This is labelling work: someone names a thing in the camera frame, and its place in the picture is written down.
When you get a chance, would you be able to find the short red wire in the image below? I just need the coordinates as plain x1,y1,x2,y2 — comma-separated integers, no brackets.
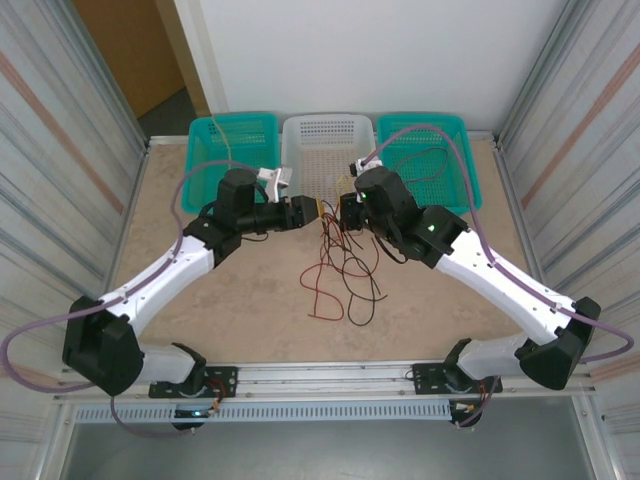
327,219,374,279

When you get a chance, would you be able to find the grey slotted cable duct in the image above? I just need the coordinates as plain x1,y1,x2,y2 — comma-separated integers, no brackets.
74,399,454,424

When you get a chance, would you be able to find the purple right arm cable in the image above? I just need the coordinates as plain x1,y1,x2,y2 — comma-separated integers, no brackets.
367,124,636,429

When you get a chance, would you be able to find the white plastic basket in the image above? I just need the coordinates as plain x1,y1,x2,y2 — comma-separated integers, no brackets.
281,113,377,206

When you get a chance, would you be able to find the teal plastic basket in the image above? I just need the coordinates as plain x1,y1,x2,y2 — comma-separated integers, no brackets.
180,112,280,215
374,113,484,211

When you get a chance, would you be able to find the brown wooden door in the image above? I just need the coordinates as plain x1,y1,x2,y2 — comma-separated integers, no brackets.
72,0,211,119

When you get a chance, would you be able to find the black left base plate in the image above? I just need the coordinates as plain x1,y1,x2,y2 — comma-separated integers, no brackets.
148,366,239,400

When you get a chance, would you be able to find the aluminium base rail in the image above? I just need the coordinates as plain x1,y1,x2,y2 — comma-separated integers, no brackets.
52,360,599,404

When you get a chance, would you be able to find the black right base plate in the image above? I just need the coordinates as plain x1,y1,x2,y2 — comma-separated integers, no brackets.
410,363,504,396

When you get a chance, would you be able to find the dark red wire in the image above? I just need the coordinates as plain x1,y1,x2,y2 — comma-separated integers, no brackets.
394,147,449,184

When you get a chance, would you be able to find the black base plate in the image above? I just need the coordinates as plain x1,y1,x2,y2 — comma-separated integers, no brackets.
410,363,504,396
148,366,239,400

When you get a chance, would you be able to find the translucent corrugated side panel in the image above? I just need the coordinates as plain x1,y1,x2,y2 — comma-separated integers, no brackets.
0,0,151,480
492,0,640,480

